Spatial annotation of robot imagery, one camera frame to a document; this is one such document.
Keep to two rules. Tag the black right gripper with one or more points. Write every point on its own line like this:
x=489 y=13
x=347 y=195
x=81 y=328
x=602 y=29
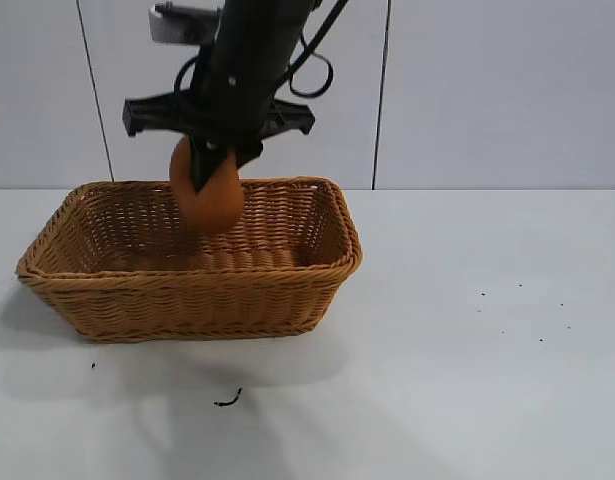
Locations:
x=227 y=107

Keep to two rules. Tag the orange pear-shaped bread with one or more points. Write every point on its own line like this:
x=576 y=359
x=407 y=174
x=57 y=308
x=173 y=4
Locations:
x=218 y=206

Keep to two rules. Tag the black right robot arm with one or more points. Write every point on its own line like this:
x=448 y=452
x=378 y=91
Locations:
x=259 y=30

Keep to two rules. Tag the brown woven wicker basket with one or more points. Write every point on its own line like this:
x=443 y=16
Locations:
x=187 y=300

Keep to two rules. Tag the curved black scrap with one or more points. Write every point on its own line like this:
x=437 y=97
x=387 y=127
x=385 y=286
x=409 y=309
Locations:
x=230 y=401

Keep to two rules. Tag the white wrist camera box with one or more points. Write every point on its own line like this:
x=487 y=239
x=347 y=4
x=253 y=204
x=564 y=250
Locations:
x=179 y=25

